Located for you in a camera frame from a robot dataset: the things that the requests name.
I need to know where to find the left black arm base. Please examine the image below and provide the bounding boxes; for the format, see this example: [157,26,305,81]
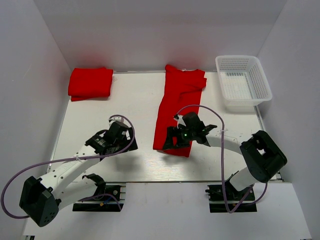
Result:
[72,183,126,213]

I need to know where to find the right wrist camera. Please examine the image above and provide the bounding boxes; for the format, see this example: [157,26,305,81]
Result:
[173,114,186,128]

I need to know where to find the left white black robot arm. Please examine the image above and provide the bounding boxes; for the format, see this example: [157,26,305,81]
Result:
[19,120,138,227]

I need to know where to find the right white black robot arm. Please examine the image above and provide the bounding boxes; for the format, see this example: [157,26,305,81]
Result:
[163,112,288,200]

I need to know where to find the folded red t shirt stack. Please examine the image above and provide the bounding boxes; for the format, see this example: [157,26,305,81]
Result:
[68,67,114,102]

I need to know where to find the white plastic basket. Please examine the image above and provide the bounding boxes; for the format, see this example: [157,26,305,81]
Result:
[215,55,273,108]

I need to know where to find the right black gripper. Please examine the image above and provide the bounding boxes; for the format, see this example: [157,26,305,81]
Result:
[162,125,196,150]

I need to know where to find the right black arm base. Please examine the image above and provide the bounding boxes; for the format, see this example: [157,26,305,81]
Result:
[204,183,258,214]

